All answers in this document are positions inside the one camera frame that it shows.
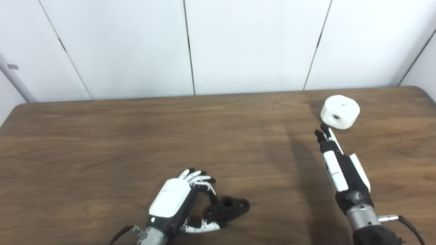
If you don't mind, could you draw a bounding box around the white and black right hand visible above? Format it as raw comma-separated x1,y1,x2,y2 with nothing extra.
314,123,381,232

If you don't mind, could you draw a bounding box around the white and black left hand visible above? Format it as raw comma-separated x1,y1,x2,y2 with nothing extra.
136,168,227,245

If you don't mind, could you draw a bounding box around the black flanged holder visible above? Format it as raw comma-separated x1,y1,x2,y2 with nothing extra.
203,196,250,223

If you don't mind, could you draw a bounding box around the round white piece with holes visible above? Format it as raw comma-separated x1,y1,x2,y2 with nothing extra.
321,95,360,130

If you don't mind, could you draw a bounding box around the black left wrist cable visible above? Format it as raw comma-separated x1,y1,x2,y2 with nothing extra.
108,225,137,245

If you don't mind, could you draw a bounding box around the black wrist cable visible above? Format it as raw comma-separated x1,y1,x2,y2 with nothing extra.
108,225,137,245
378,215,426,245

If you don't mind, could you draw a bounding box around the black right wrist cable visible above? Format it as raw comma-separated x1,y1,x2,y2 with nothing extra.
378,215,426,245

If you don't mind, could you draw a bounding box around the grey wall corner strip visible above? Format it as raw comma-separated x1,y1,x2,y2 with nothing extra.
0,53,37,103

